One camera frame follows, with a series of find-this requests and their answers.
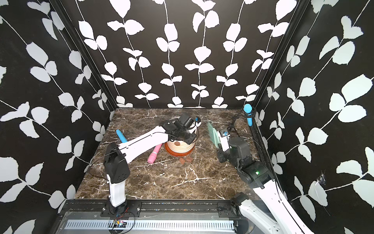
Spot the small circuit board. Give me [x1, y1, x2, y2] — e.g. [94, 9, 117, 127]
[112, 220, 127, 229]

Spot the mint green scrub brush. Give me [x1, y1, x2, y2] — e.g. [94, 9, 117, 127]
[206, 122, 221, 149]

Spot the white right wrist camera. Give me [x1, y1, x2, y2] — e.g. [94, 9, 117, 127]
[217, 129, 230, 152]

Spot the blue toy microphone on table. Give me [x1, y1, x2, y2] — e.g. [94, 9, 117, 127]
[116, 129, 127, 143]

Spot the orange terracotta saucer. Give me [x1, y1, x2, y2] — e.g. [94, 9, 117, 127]
[164, 143, 195, 157]

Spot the white ceramic pot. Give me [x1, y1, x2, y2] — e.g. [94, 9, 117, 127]
[166, 140, 195, 153]

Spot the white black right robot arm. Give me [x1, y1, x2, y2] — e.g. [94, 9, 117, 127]
[217, 136, 312, 234]

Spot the pink toy microphone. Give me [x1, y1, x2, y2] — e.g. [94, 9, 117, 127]
[147, 143, 163, 164]

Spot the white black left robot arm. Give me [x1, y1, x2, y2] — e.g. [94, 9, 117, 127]
[103, 113, 201, 208]

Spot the black front rail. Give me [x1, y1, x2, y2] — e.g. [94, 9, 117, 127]
[58, 199, 243, 219]

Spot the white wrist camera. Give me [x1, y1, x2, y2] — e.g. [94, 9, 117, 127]
[188, 117, 201, 133]
[217, 129, 230, 152]

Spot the white slotted cable duct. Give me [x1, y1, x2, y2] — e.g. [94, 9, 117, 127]
[62, 219, 234, 232]

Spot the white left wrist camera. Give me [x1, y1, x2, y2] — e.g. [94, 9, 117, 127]
[188, 117, 201, 133]

